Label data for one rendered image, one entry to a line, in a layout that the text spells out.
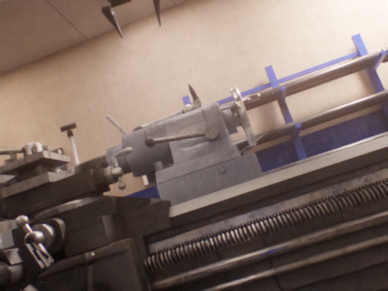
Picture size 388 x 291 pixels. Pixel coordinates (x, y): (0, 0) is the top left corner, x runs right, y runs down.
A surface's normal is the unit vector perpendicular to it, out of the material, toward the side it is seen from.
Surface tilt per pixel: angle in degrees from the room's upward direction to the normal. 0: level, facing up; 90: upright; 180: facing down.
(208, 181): 90
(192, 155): 66
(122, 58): 90
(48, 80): 90
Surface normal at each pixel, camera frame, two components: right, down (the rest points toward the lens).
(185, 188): -0.17, -0.17
